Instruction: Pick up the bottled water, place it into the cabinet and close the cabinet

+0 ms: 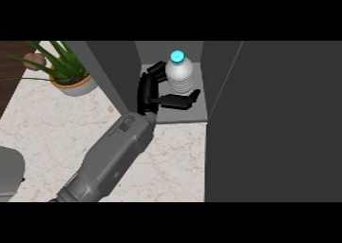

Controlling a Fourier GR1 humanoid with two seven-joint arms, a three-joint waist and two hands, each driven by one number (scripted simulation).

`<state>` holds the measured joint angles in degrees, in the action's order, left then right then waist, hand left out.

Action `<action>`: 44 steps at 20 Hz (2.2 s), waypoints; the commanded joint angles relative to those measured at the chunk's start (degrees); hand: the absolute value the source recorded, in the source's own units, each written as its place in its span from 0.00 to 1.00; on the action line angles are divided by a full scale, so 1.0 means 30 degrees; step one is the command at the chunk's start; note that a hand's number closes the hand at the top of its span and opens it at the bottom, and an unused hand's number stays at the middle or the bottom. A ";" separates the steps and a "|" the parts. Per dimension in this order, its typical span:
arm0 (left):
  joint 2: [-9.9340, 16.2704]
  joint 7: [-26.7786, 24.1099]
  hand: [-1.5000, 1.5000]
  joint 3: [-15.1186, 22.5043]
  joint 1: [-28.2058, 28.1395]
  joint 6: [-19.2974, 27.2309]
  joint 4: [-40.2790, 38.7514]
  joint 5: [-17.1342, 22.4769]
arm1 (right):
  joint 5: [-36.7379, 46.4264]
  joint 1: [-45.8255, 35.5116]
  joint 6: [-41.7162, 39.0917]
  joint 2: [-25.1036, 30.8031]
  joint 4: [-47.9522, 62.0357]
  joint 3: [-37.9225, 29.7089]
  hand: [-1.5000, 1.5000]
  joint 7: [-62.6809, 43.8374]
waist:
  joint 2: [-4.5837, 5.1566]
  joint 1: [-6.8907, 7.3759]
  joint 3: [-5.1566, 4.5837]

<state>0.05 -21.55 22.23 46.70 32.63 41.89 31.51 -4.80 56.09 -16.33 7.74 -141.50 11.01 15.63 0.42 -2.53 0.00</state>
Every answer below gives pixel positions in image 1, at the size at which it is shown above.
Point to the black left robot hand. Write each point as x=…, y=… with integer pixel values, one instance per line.
x=148, y=91

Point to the clear bottle with cyan cap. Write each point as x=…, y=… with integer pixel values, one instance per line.
x=179, y=72

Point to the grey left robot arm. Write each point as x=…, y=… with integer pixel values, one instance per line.
x=114, y=152

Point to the dark grey cabinet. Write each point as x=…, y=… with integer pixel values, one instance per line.
x=114, y=69

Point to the dark grey cabinet door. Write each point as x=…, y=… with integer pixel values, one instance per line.
x=281, y=126

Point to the green plant in white pot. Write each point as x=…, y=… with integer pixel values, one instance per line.
x=71, y=83

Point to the brown round object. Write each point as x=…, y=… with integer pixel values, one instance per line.
x=34, y=60

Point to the pale grey rounded appliance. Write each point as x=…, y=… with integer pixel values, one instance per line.
x=5, y=172

